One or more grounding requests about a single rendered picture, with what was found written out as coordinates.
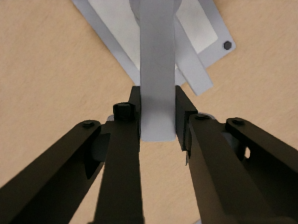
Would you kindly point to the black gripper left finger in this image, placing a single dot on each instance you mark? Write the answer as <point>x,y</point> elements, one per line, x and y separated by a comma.
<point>50,189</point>

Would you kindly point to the grey metal mounting plate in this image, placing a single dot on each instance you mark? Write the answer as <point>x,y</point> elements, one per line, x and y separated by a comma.
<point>222,46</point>

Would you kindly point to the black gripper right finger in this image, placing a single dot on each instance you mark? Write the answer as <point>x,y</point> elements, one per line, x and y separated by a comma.
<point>224,190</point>

